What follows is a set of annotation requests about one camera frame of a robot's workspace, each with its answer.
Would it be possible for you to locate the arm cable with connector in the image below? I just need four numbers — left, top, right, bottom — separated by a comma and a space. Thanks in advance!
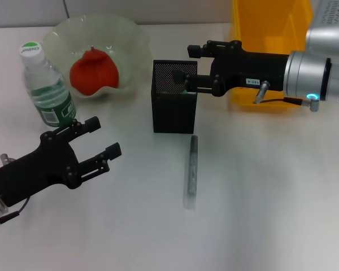
253, 80, 321, 112
0, 154, 32, 234

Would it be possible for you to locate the black mesh pen holder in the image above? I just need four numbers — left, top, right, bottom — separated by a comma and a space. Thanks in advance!
151, 59, 198, 134

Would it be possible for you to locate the pale green glass fruit plate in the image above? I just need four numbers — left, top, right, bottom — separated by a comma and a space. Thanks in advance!
42, 13, 151, 99

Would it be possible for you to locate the left arm cable with connector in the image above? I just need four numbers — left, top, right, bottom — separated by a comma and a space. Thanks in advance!
0, 154, 32, 234

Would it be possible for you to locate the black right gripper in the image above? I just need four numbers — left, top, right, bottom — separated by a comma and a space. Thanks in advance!
172, 40, 290, 97

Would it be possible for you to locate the right arm cable with connector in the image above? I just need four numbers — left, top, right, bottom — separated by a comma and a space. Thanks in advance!
253, 80, 321, 112

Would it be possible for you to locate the orange fruit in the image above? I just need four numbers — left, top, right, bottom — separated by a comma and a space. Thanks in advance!
69, 46, 120, 95

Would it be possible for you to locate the grey pen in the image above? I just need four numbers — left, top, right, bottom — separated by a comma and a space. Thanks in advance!
182, 134, 200, 210

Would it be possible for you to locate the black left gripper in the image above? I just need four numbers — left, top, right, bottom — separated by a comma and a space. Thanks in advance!
0, 116, 123, 207

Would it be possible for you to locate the right wrist camera housing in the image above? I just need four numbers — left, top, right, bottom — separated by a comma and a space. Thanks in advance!
305, 0, 339, 62

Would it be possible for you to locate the yellow plastic bin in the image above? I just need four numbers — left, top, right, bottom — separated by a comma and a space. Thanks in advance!
228, 0, 314, 112

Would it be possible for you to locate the clear water bottle green label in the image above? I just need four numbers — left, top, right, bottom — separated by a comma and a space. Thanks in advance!
19, 41, 80, 128

